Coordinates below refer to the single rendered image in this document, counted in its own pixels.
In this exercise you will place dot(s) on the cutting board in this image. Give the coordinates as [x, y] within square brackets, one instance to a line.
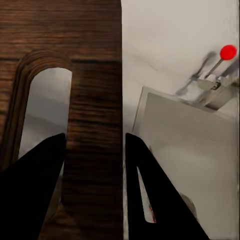
[85, 37]

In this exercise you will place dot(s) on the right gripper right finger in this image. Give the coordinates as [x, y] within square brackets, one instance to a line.
[174, 220]

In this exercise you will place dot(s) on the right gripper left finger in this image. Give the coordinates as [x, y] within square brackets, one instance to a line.
[27, 187]

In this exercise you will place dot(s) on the drop in sink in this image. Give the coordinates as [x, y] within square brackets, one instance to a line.
[198, 148]

